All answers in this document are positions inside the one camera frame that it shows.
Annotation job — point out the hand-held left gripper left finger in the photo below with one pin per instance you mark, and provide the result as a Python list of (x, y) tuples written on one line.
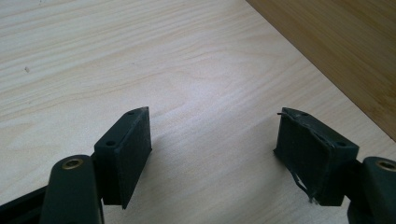
[(124, 161)]

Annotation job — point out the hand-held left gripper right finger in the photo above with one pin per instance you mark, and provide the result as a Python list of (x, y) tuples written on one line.
[(314, 158)]

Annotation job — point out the wooden tea box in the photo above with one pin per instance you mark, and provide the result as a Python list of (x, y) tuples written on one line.
[(342, 46)]

